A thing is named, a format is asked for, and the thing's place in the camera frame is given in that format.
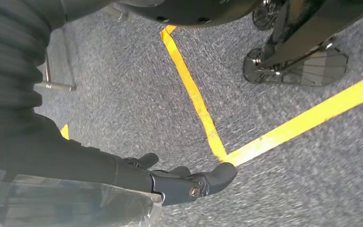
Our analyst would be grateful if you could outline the stainless steel workbench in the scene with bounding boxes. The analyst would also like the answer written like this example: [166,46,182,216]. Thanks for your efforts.
[34,26,78,94]

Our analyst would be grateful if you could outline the yellow floor tape square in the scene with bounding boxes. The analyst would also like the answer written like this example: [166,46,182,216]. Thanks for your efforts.
[59,123,70,140]
[159,24,363,167]

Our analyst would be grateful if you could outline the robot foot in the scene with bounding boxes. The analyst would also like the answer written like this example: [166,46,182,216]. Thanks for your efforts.
[242,46,349,87]
[251,0,283,31]

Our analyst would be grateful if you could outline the black robot right leg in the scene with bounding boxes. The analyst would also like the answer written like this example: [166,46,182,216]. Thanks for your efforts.
[258,0,363,69]

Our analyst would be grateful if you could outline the black rounded robot shell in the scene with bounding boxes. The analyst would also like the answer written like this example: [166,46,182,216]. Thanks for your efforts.
[119,0,265,28]

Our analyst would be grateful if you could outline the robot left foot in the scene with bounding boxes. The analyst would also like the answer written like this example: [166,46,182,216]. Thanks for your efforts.
[251,0,283,31]

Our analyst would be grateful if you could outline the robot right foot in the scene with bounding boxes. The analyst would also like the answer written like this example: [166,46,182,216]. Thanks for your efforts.
[242,46,349,87]

